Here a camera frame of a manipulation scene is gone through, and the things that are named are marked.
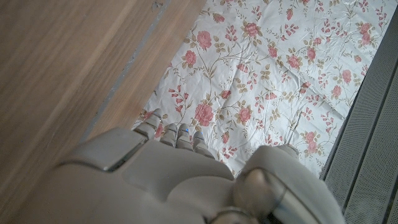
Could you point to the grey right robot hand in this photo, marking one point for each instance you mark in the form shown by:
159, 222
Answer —
155, 186

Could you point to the floral backdrop cloth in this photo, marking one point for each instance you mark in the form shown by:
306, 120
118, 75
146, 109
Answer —
264, 62

